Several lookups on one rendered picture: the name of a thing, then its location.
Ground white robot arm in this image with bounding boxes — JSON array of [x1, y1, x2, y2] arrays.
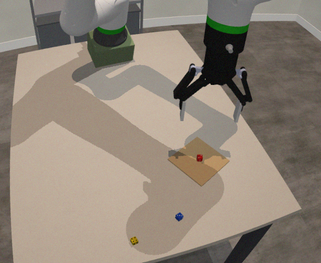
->
[[60, 0, 271, 55]]

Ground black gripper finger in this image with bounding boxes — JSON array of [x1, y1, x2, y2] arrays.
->
[[222, 67, 252, 123], [173, 64, 217, 121]]

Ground blue die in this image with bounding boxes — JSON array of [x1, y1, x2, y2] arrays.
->
[[175, 213, 183, 221]]

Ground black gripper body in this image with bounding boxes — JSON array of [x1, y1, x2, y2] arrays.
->
[[201, 47, 239, 85]]

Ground tan square mat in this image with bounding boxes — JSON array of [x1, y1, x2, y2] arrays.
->
[[167, 137, 230, 186]]

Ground yellow die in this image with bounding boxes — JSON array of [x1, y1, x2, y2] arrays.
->
[[130, 236, 138, 245]]

